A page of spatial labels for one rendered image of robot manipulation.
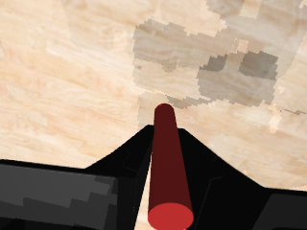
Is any red peg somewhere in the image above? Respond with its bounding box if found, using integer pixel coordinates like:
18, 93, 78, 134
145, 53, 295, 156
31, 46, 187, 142
148, 103, 194, 230

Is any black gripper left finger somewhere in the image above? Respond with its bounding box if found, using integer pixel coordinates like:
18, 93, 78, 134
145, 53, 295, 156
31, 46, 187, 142
0, 125, 154, 230

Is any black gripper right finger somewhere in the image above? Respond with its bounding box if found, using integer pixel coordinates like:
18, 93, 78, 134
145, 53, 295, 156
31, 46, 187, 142
177, 128, 307, 230

